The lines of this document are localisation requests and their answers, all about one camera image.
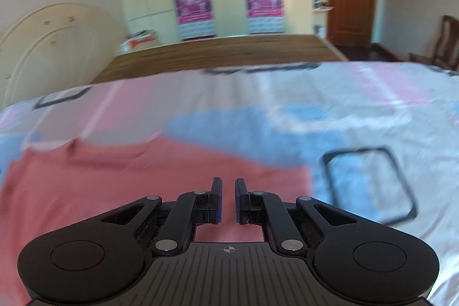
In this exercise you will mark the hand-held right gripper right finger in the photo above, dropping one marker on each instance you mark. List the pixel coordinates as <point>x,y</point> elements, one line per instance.
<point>237,200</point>

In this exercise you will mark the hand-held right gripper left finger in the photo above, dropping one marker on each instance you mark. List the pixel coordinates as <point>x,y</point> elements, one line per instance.
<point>219,200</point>

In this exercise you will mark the pink long-sleeve sweater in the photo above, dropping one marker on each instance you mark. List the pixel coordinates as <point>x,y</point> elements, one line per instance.
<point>107,180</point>

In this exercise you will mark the wooden bed footboard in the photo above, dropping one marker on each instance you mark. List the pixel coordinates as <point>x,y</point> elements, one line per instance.
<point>222,55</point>

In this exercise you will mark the bed with patterned sheet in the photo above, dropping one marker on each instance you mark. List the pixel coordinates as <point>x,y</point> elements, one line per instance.
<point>358,119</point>

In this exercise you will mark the white red cardboard box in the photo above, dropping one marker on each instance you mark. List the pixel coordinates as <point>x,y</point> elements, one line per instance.
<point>141,40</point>

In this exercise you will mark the cream round headboard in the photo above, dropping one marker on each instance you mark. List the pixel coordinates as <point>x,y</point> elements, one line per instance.
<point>53,48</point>

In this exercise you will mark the brown wooden chair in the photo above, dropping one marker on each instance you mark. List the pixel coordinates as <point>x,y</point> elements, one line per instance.
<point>446,44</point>

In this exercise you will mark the purple wall poster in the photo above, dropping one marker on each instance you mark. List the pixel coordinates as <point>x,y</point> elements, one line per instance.
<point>264,3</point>
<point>193,8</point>

